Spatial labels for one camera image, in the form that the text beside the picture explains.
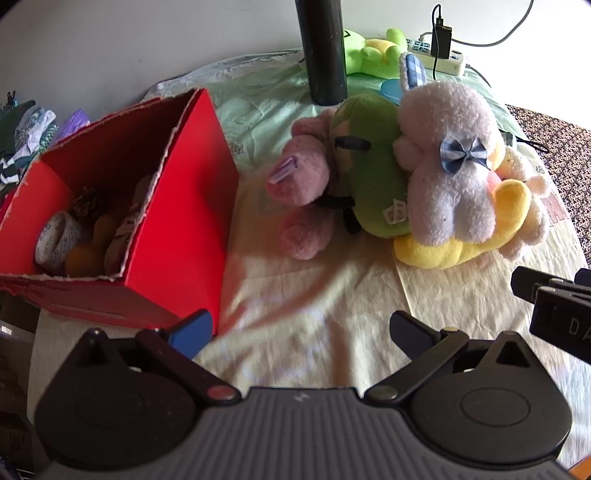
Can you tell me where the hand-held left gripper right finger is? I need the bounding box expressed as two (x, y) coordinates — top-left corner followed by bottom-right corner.
(364, 311), (537, 401)

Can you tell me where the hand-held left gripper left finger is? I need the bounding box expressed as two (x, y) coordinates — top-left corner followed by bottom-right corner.
(68, 309), (242, 408)

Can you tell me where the cream plush toy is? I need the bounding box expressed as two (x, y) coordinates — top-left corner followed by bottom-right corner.
(495, 147), (553, 260)

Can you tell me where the yellow plush toy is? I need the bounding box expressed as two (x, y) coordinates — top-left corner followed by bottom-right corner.
(393, 179), (533, 271)

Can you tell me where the red cardboard box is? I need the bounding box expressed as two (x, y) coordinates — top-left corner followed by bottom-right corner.
(0, 88), (240, 337)

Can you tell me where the green plush toy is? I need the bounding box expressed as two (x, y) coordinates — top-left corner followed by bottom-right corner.
(329, 93), (413, 239)

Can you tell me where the white bunny plush toy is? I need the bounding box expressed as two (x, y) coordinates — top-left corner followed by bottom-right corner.
(393, 52), (507, 246)

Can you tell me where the pink plush toy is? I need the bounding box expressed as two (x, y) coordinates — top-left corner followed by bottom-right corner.
(266, 108), (346, 260)

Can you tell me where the pale green printed sheet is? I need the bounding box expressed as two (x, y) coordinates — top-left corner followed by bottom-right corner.
(27, 48), (591, 468)

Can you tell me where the beige plush toy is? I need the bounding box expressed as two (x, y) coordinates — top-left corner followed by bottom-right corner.
(103, 174), (156, 276)

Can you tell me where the brown patterned cloth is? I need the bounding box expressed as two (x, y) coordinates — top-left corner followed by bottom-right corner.
(505, 104), (591, 269)

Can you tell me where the orange plush toy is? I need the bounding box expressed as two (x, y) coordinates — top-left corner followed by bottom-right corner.
(64, 213), (122, 278)

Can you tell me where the white power strip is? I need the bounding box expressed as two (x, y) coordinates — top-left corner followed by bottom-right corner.
(406, 39), (467, 77)

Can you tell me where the blue glasses case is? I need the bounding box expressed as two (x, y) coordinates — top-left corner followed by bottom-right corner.
(380, 78), (408, 105)

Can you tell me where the purple cloth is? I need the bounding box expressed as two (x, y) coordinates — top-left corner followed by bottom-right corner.
(54, 109), (91, 145)

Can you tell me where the white green patterned cloth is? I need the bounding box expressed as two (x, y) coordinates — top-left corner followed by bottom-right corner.
(13, 106), (59, 158)

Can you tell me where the black charger adapter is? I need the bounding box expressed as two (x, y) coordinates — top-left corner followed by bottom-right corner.
(431, 25), (454, 60)

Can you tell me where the bright green frog plush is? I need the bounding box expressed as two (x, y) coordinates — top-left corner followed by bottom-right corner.
(344, 28), (410, 79)

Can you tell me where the dark green cloth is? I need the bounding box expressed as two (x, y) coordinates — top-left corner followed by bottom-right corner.
(0, 99), (37, 155)

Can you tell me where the black thermos bottle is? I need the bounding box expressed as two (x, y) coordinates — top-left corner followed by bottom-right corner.
(295, 0), (348, 106)

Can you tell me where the power strip cord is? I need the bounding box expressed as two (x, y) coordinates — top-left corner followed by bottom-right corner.
(464, 64), (493, 88)

